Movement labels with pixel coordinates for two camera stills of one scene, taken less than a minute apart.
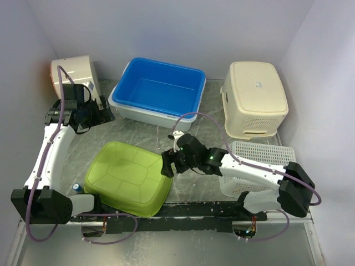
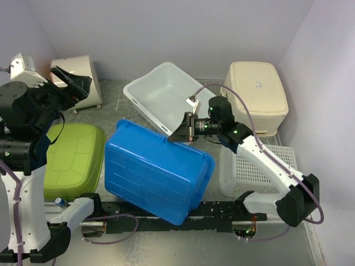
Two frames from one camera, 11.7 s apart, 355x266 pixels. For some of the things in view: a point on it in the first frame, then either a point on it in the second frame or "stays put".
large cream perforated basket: [254, 99] stays put
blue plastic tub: [160, 86] -> [161, 177]
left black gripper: [102, 116] -> [78, 85]
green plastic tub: [126, 178] -> [74, 159]
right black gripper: [167, 159] -> [186, 132]
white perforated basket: [276, 154] stays put
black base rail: [216, 216] stays put
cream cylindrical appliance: [81, 72] stays put
